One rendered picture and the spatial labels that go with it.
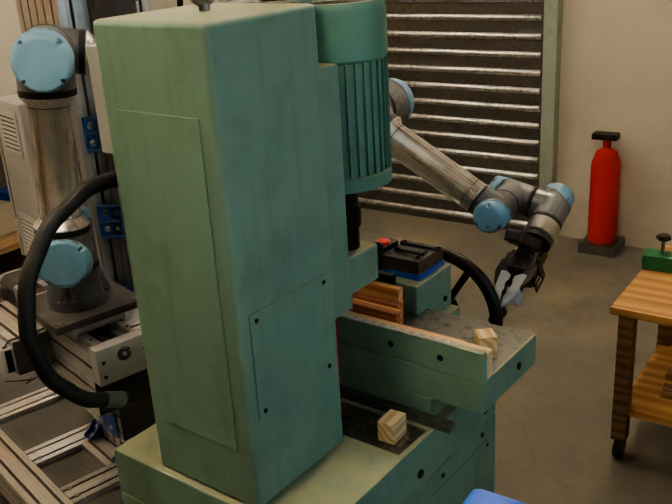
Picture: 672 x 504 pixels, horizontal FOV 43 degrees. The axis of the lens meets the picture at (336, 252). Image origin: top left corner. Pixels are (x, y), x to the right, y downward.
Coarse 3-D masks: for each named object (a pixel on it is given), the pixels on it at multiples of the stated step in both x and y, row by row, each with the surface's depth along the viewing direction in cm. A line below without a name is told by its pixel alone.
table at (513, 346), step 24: (432, 312) 166; (456, 312) 174; (456, 336) 156; (504, 336) 155; (528, 336) 154; (360, 360) 155; (384, 360) 151; (504, 360) 147; (528, 360) 154; (408, 384) 150; (432, 384) 146; (456, 384) 143; (480, 384) 140; (504, 384) 147; (480, 408) 142
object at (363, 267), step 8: (360, 248) 154; (368, 248) 154; (376, 248) 156; (352, 256) 150; (360, 256) 152; (368, 256) 154; (376, 256) 156; (352, 264) 150; (360, 264) 152; (368, 264) 154; (376, 264) 157; (352, 272) 151; (360, 272) 153; (368, 272) 155; (376, 272) 157; (352, 280) 151; (360, 280) 153; (368, 280) 155; (352, 288) 152; (360, 288) 154
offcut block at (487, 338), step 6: (474, 330) 149; (480, 330) 149; (486, 330) 149; (492, 330) 149; (474, 336) 150; (480, 336) 147; (486, 336) 147; (492, 336) 147; (474, 342) 150; (480, 342) 146; (486, 342) 147; (492, 342) 147; (492, 348) 147; (492, 354) 148
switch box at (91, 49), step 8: (88, 48) 121; (96, 48) 120; (88, 56) 122; (96, 56) 121; (96, 64) 122; (96, 72) 122; (96, 80) 123; (96, 88) 123; (96, 96) 124; (96, 104) 124; (104, 104) 123; (96, 112) 125; (104, 112) 124; (104, 120) 125; (104, 128) 125; (104, 136) 126; (104, 144) 126; (104, 152) 127; (112, 152) 126
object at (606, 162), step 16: (608, 144) 409; (592, 160) 415; (608, 160) 408; (592, 176) 415; (608, 176) 409; (592, 192) 417; (608, 192) 412; (592, 208) 420; (608, 208) 415; (592, 224) 422; (608, 224) 418; (592, 240) 425; (608, 240) 421; (624, 240) 431; (608, 256) 420
